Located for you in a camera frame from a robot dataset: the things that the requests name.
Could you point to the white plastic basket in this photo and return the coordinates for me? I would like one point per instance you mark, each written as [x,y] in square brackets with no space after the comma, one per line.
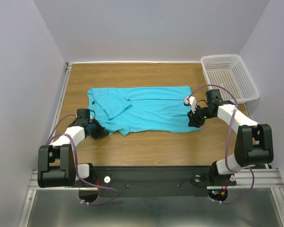
[230,72]

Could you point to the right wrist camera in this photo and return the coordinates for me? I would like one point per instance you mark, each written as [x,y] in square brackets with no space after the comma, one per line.
[191,102]

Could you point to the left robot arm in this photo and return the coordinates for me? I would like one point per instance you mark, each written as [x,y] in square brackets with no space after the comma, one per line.
[57,165]

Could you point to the aluminium frame rail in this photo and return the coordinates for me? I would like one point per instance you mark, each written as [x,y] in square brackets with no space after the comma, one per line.
[264,178]

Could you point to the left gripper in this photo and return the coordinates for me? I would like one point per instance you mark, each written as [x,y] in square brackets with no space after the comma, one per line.
[101,132]

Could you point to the turquoise t-shirt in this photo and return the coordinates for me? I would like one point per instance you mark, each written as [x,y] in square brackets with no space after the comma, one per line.
[138,109]

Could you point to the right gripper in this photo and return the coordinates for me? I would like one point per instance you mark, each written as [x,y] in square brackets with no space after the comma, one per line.
[193,120]

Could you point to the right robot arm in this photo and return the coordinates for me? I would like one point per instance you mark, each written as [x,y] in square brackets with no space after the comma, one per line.
[221,171]

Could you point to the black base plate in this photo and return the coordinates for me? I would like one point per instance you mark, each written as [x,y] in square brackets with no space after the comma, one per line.
[156,181]

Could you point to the left aluminium side rail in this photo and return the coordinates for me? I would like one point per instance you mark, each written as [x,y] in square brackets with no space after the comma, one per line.
[60,100]

